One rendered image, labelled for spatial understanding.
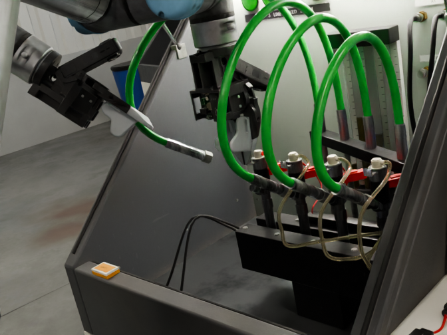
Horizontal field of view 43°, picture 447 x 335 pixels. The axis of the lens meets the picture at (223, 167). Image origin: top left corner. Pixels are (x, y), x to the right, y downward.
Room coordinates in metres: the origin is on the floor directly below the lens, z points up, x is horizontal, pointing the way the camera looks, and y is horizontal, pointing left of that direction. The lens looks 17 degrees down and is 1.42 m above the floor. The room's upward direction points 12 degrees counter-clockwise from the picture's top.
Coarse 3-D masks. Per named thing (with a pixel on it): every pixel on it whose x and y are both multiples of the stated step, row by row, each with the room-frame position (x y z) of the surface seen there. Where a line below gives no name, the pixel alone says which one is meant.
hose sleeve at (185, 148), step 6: (168, 138) 1.02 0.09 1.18; (168, 144) 1.01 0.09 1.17; (174, 144) 1.01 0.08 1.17; (180, 144) 1.02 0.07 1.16; (174, 150) 1.02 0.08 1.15; (180, 150) 1.02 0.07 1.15; (186, 150) 1.02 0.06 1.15; (192, 150) 1.03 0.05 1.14; (198, 150) 1.03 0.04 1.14; (192, 156) 1.03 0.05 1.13; (198, 156) 1.03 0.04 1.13; (204, 156) 1.03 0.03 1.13
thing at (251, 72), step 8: (240, 64) 0.96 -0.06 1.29; (248, 64) 0.97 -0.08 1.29; (240, 72) 0.96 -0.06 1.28; (248, 72) 0.97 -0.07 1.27; (256, 72) 0.99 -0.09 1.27; (264, 72) 1.00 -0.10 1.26; (248, 80) 0.99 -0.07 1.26; (256, 80) 0.98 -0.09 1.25; (264, 80) 1.00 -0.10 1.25; (256, 88) 1.02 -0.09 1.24; (264, 88) 1.01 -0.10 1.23
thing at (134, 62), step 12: (288, 12) 1.11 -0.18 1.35; (156, 24) 1.02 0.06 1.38; (144, 36) 1.02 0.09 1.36; (144, 48) 1.01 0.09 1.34; (132, 60) 1.01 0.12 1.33; (132, 72) 1.00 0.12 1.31; (312, 72) 1.12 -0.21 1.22; (132, 84) 1.00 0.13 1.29; (312, 84) 1.13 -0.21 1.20; (132, 96) 1.00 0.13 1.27; (144, 132) 1.00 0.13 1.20
